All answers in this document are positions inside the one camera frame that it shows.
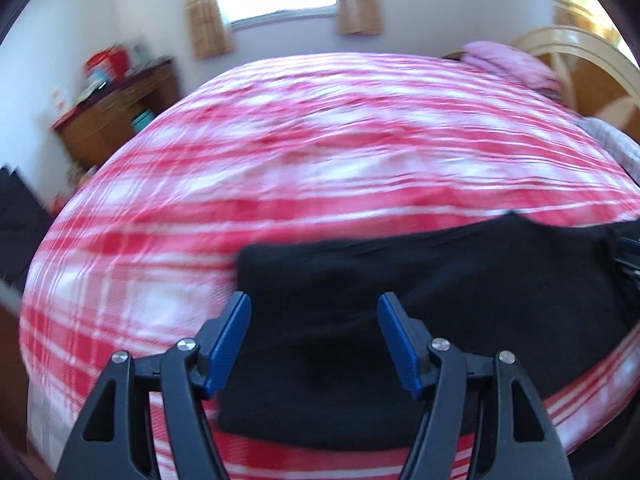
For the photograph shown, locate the black pants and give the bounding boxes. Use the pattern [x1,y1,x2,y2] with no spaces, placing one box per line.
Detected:
[217,214,639,451]

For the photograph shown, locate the grey striped pillow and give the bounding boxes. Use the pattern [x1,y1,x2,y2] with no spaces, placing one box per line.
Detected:
[577,117,640,184]

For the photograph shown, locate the wooden bed headboard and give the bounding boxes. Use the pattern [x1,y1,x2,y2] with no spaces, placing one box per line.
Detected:
[514,26,639,141]

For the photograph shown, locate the red white plaid bedsheet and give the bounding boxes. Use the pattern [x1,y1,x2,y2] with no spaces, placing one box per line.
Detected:
[20,53,639,466]

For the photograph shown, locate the pink folded quilt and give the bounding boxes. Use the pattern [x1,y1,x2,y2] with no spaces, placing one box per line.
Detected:
[461,41,562,94]

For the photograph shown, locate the brown wooden dresser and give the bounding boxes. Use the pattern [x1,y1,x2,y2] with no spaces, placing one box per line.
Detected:
[52,58,181,169]

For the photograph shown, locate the red bag on dresser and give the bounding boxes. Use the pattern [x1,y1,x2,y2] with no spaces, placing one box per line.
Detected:
[84,44,130,81]

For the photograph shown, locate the beige curtain left panel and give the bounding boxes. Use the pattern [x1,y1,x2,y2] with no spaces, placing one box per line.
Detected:
[186,0,234,61]

